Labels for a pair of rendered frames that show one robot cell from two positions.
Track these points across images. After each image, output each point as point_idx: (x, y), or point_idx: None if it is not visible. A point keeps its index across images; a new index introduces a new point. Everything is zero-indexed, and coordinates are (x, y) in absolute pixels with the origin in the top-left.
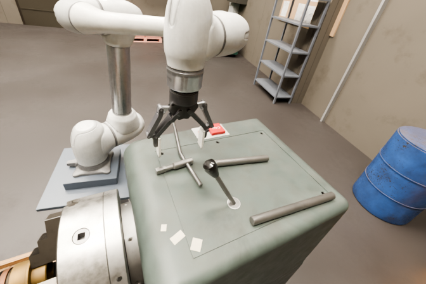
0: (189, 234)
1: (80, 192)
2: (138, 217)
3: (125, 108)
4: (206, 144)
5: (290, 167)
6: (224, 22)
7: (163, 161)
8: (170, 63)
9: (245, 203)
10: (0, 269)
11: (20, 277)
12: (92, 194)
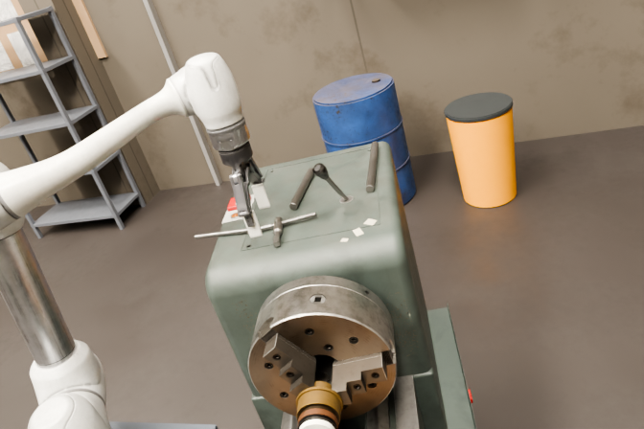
0: (359, 225)
1: None
2: (319, 266)
3: (68, 334)
4: (259, 212)
5: (331, 161)
6: None
7: (264, 243)
8: (225, 123)
9: (350, 193)
10: None
11: (319, 394)
12: (261, 319)
